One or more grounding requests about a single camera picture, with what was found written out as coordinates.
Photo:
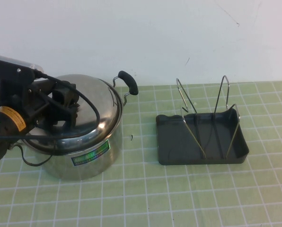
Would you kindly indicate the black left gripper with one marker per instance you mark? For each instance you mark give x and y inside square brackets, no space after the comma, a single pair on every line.
[37,106]

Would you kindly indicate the stainless steel pot lid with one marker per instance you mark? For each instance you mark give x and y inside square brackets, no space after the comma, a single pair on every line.
[98,94]

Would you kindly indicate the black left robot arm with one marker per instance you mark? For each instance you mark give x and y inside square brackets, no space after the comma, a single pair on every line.
[3,123]

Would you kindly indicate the small dark debris speck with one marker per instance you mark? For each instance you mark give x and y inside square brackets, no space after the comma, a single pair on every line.
[131,137]

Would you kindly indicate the green checkered tablecloth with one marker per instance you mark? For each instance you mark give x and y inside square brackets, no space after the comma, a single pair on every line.
[155,194]

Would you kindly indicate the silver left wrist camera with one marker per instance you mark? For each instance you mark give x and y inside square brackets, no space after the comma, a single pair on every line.
[11,71]

